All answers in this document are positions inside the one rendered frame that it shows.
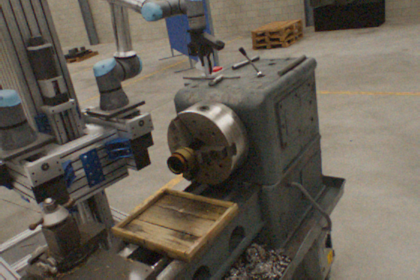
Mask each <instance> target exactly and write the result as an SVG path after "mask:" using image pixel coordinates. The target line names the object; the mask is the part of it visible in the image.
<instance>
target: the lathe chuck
mask: <svg viewBox="0 0 420 280"><path fill-rule="evenodd" d="M201 107H208V110H201V109H200V108H201ZM178 116H179V118H180V119H181V120H182V121H183V123H184V124H185V125H186V128H187V129H188V130H189V131H190V132H191V133H192V136H193V137H194V138H198V139H196V141H195V142H194V143H192V144H191V145H189V146H188V147H187V148H190V149H192V150H193V151H194V150H197V149H199V148H200V147H201V146H203V145H212V146H231V145H232V143H233V144H234V147H235V155H232V156H227V157H225V158H224V160H222V161H218V160H211V161H210V162H201V163H199V166H198V169H197V172H196V176H195V180H194V181H196V182H200V183H202V184H205V185H216V184H218V183H221V182H224V180H225V179H227V178H228V177H229V176H231V174H233V173H234V172H235V171H236V170H237V169H238V168H239V167H240V166H241V164H242V162H243V160H244V156H245V144H244V137H243V135H242V132H241V131H240V129H239V127H238V126H237V124H236V122H235V121H234V119H233V118H231V116H230V115H229V114H228V113H227V112H226V111H224V110H222V109H221V108H219V107H218V106H215V105H211V104H205V103H201V104H195V105H192V106H190V107H189V108H187V109H186V110H184V111H181V112H180V113H178ZM173 119H174V118H172V120H171V122H170V123H169V125H168V129H167V133H166V138H167V143H168V147H169V150H170V153H171V154H172V153H173V152H174V151H175V149H174V148H173V147H174V145H176V143H175V142H174V141H173V137H174V134H173V132H172V131H171V130H170V128H169V126H170V125H171V124H172V123H174V121H173ZM203 142H204V143H203ZM234 170H235V171H234ZM233 171H234V172H233Z"/></svg>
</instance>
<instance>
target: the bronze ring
mask: <svg viewBox="0 0 420 280"><path fill-rule="evenodd" d="M192 152H194V151H193V150H192V149H190V148H185V147H179V148H178V149H177V150H176V151H174V152H173V153H172V155H171V156H170V157H168V159H167V160H166V164H167V166H168V168H169V169H170V171H171V172H172V173H173V174H175V175H180V174H182V173H185V172H186V171H188V170H191V169H193V168H194V166H195V158H194V156H193V154H192Z"/></svg>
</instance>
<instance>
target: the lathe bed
mask: <svg viewBox="0 0 420 280"><path fill-rule="evenodd" d="M262 186H263V184H259V183H255V182H252V183H251V184H250V185H249V186H248V187H247V188H246V187H245V184H244V183H243V182H241V183H240V184H239V185H238V186H237V187H236V188H234V189H233V190H232V191H231V193H224V192H221V189H220V186H219V183H218V184H216V185H205V184H202V183H200V182H196V181H194V182H192V183H191V184H189V186H188V187H186V188H185V189H184V190H182V191H184V192H187V193H191V194H194V195H202V196H205V197H211V198H214V199H218V200H225V201H227V202H233V203H237V204H238V214H237V215H236V216H235V217H234V218H233V219H232V221H231V222H229V223H228V224H227V225H226V226H225V227H224V229H223V230H222V231H221V232H220V233H219V234H218V236H216V237H215V238H214V239H213V240H212V241H211V243H209V244H208V245H207V246H206V247H205V249H204V250H203V251H202V252H201V253H200V254H199V256H198V257H197V258H195V259H194V260H193V261H192V263H191V264H189V263H185V262H183V261H182V262H181V261H180V260H178V259H175V258H171V257H167V256H166V255H162V254H160V253H157V252H156V251H151V250H148V249H146V248H143V247H141V246H138V245H133V244H131V243H129V242H125V241H124V240H120V241H119V242H118V243H117V244H116V245H114V246H113V247H112V248H110V249H109V252H111V253H116V254H119V253H120V256H122V257H125V258H128V260H129V259H132V260H134V261H136V262H137V263H138V262H139V263H141V264H148V265H147V266H149V265H150V267H151V266H152V268H153V269H155V272H156V275H155V276H156V278H158V279H160V280H191V279H192V280H221V279H222V277H223V276H224V275H225V274H226V272H227V271H228V270H229V268H230V267H231V266H232V265H233V264H234V263H235V261H236V260H237V259H238V258H239V256H240V255H241V253H242V252H243V251H245V249H246V248H247V246H248V245H250V243H251V242H252V241H253V239H254V237H256V236H257V234H258V233H259V231H260V230H262V229H263V227H264V226H265V225H266V219H265V218H264V216H263V210H262V206H261V202H260V194H261V193H262V192H263V188H262ZM128 246H130V247H128ZM136 246H137V247H136ZM135 247H136V248H135ZM132 248H133V250H131V249H132ZM123 249H124V250H123ZM126 249H127V251H126ZM122 252H123V253H122ZM126 255H127V256H126ZM155 258H156V259H157V260H156V259H155ZM154 260H155V261H156V262H155V263H154ZM158 260H159V261H158ZM151 261H152V265H151ZM174 261H175V263H172V262H174ZM177 262H179V263H177ZM156 263H157V264H156ZM170 264H171V265H172V268H173V269H171V268H170V267H171V266H170ZM173 264H174V265H173ZM177 265H178V266H177ZM144 266H146V265H144ZM176 267H178V269H177V268H176ZM179 267H181V268H179ZM165 268H166V269H165ZM167 270H169V271H167ZM171 272H172V274H171ZM161 276H162V277H161Z"/></svg>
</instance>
